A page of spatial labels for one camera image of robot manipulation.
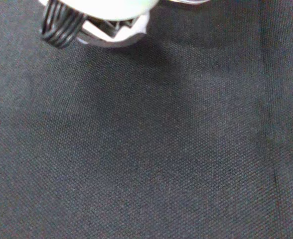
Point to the black cloth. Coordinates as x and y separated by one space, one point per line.
146 139

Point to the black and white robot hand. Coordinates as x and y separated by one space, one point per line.
99 7

